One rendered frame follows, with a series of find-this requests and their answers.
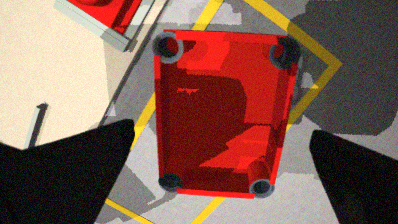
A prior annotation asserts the red hood shell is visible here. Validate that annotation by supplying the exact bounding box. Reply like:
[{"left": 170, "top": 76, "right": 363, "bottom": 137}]
[{"left": 152, "top": 29, "right": 301, "bottom": 199}]

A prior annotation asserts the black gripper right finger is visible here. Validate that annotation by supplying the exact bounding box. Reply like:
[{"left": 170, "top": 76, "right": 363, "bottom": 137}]
[{"left": 309, "top": 129, "right": 398, "bottom": 224}]

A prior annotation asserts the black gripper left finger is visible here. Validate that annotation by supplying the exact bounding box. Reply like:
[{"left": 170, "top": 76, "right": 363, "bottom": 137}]
[{"left": 0, "top": 119, "right": 135, "bottom": 224}]

